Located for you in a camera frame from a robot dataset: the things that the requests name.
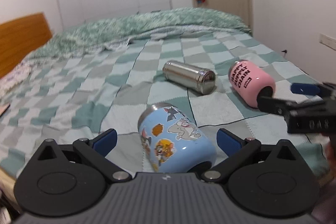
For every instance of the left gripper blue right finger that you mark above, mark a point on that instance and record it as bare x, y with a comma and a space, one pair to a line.
228, 142

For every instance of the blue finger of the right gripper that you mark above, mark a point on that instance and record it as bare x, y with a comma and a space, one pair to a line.
272, 105
305, 89

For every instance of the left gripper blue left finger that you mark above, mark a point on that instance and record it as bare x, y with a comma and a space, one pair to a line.
104, 142

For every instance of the blue cartoon sticker cup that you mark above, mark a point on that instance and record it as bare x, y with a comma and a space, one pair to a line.
172, 142

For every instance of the pink printed cup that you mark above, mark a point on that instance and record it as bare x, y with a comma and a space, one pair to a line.
250, 82

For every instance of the silver steel cup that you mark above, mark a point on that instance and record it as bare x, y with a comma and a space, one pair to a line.
201, 80

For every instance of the checkered green bed cover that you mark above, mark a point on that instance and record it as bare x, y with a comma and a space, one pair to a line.
66, 99

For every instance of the pink flat book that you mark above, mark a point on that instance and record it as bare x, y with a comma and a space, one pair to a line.
3, 108

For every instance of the floral pillow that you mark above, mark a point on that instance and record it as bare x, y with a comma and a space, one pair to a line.
15, 77

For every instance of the green fluffy blanket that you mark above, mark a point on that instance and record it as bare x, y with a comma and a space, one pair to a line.
112, 33

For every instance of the wooden headboard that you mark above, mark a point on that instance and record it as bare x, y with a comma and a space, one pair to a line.
21, 36

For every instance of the white wall socket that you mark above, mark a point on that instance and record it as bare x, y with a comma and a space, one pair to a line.
327, 41

